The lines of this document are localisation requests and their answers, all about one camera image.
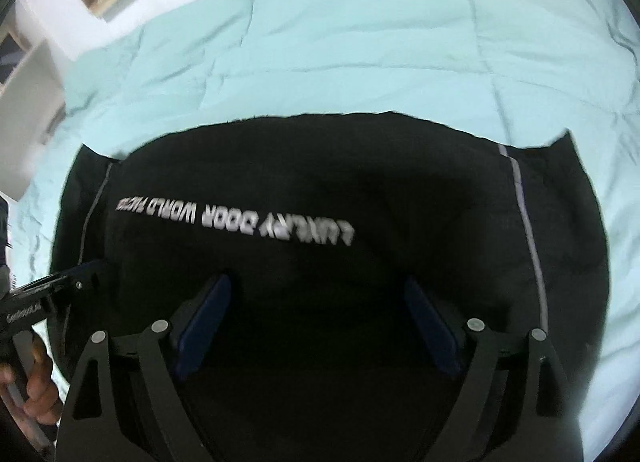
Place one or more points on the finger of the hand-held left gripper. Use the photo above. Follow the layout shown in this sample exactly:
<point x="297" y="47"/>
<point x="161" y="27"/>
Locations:
<point x="80" y="279"/>

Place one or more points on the person's left hand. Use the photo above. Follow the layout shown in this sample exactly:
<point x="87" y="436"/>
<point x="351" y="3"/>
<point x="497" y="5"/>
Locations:
<point x="45" y="382"/>

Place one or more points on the white bedside shelf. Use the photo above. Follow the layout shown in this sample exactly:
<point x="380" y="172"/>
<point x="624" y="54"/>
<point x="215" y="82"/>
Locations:
<point x="30" y="106"/>

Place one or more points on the black hooded jacket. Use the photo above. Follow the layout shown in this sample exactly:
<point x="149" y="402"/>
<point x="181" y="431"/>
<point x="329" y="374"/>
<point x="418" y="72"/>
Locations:
<point x="300" y="181"/>

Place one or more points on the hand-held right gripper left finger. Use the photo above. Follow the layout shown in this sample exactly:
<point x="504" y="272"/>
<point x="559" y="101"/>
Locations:
<point x="205" y="327"/>

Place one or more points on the light green quilted blanket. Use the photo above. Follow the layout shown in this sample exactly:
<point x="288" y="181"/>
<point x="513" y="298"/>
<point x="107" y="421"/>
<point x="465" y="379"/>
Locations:
<point x="350" y="41"/>

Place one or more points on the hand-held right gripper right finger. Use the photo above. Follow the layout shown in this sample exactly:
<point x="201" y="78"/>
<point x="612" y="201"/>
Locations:
<point x="430" y="327"/>

